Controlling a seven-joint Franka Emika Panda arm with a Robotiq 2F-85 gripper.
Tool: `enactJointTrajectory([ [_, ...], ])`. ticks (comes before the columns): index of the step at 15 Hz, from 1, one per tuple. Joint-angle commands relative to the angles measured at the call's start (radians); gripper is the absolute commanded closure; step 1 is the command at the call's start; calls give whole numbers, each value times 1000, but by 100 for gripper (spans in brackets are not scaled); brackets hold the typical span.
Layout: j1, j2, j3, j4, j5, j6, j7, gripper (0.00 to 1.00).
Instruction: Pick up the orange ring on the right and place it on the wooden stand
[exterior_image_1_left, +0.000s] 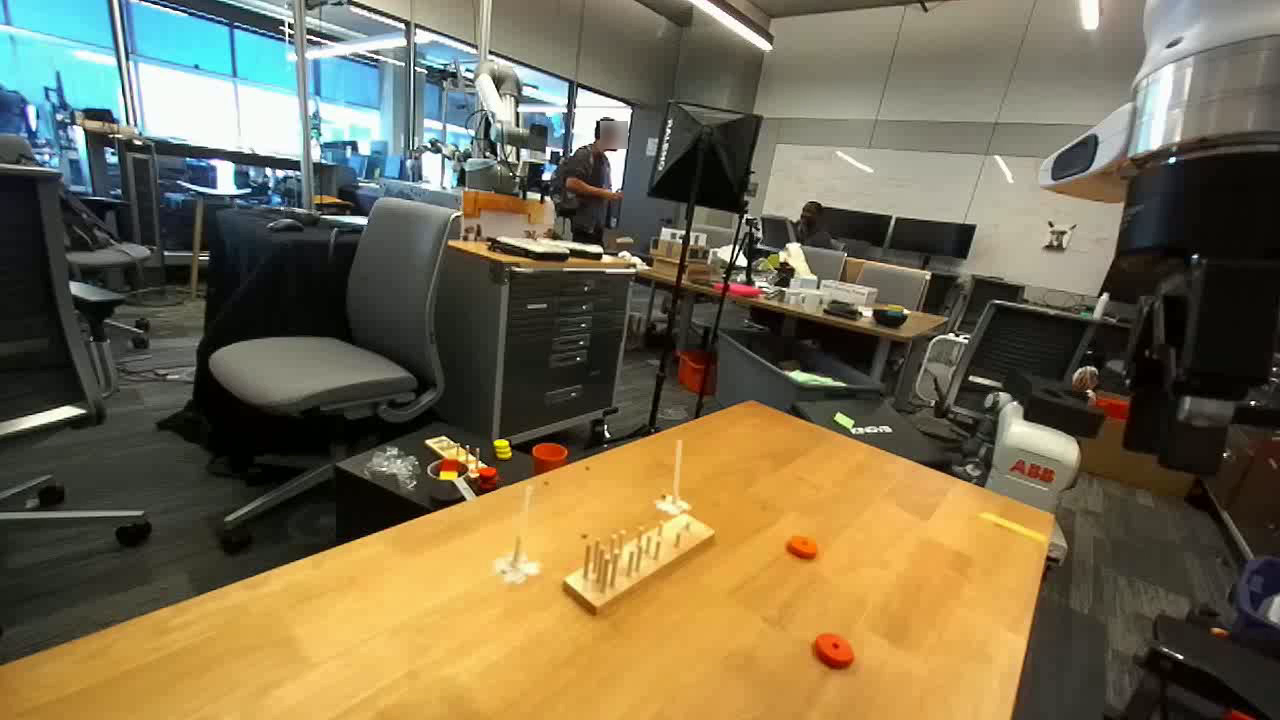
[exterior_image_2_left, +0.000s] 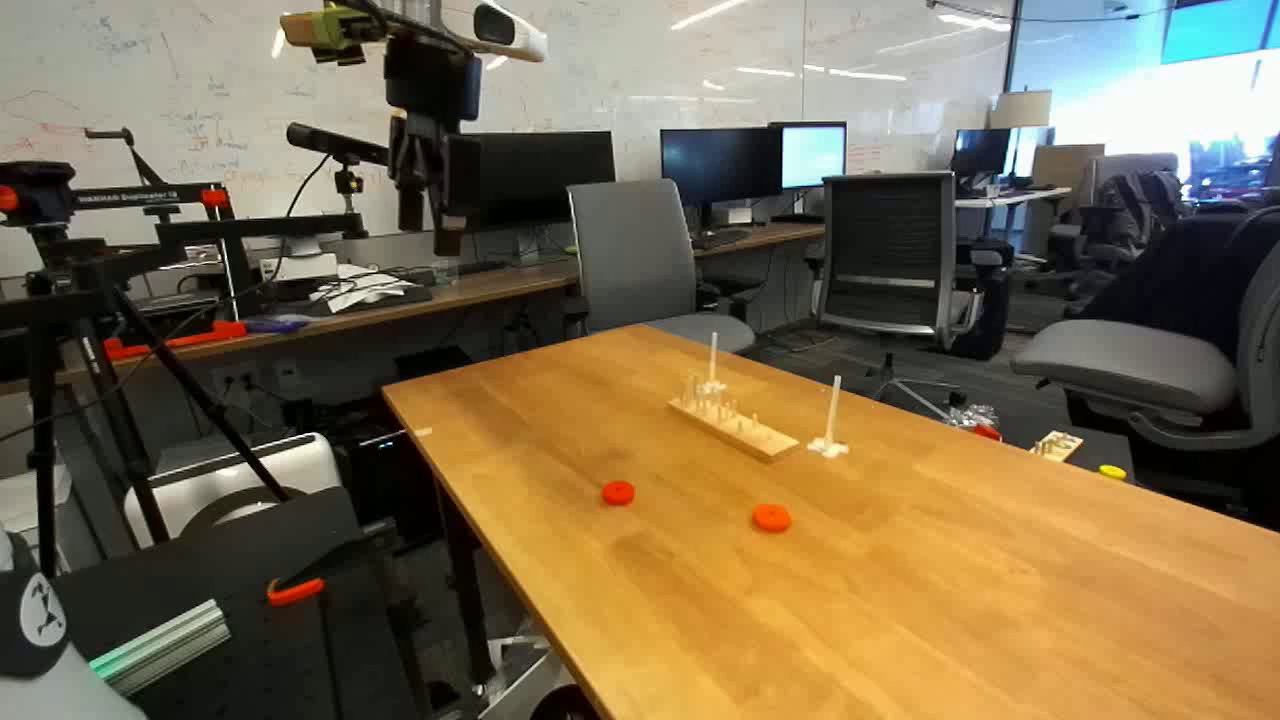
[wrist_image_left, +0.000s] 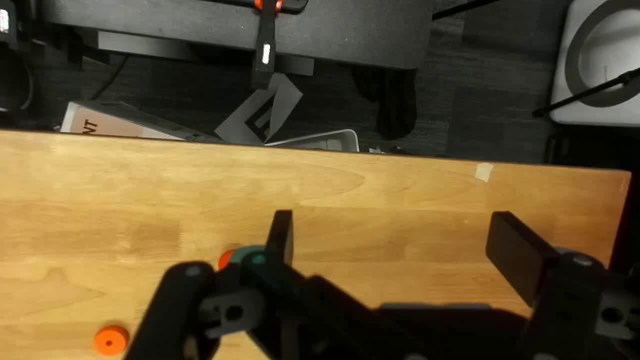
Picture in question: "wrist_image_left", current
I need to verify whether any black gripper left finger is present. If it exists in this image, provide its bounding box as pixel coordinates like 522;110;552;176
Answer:
124;208;417;360

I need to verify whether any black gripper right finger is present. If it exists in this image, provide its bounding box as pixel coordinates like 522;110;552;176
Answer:
484;209;640;360

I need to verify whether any orange ring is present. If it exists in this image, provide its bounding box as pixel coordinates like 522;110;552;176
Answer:
92;324;132;357
216;248;237;272

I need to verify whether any white robot base unit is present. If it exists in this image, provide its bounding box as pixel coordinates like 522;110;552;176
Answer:
548;0;640;127

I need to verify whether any pale tape piece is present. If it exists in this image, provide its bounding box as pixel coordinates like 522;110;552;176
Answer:
473;161;497;184

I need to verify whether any white tray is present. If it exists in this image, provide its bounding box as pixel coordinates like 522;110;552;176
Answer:
266;127;362;156

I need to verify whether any grey paper sheet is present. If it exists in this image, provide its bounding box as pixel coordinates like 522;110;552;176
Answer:
215;69;307;145

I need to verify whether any white printed box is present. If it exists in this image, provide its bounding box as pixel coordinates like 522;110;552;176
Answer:
59;98;184;142

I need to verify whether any black clamp with orange handle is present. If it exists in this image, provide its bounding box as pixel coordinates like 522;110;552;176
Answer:
250;0;288;89

